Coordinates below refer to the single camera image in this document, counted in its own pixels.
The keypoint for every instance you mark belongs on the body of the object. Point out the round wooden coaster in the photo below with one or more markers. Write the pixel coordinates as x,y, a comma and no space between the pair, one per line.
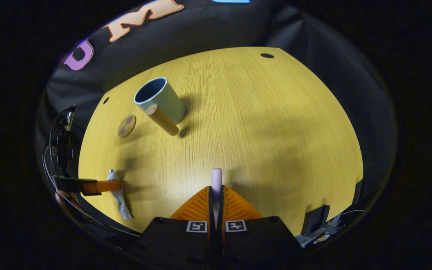
126,126

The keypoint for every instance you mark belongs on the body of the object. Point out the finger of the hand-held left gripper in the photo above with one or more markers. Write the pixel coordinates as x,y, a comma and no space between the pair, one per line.
105,186

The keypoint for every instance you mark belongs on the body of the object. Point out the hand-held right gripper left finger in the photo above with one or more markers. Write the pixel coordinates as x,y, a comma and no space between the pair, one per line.
178,240

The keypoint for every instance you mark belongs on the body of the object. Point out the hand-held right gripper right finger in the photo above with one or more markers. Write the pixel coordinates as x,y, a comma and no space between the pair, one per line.
257,240

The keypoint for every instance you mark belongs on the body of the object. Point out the white toothpaste tube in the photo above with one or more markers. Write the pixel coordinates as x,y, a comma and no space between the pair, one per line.
120,200

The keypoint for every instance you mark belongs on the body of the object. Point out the black backdrop cloth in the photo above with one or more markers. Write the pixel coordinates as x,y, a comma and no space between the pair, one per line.
208,26

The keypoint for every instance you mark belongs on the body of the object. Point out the pale pink toothbrush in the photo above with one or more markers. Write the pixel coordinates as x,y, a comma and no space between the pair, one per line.
216,178

